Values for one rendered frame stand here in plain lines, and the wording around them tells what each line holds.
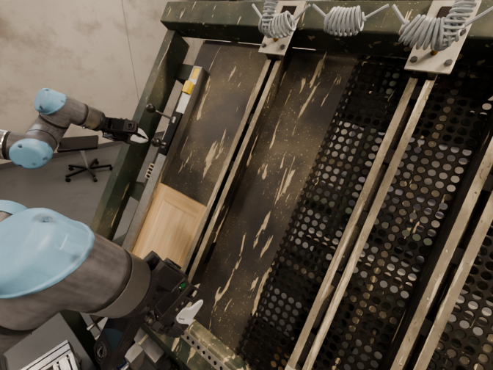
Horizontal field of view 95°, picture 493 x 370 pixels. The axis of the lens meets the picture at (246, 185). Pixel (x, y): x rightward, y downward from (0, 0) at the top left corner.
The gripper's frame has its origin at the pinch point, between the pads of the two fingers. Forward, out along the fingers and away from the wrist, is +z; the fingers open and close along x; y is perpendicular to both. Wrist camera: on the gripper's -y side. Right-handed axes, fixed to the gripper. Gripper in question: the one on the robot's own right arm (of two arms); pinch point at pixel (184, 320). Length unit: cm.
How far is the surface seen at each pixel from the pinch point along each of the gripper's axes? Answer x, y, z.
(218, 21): 63, 79, -20
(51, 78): 415, 39, 39
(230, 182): 26.7, 34.9, 12.4
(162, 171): 63, 24, 17
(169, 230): 46, 8, 30
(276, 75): 31, 71, -6
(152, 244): 51, -1, 33
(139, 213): 63, 5, 26
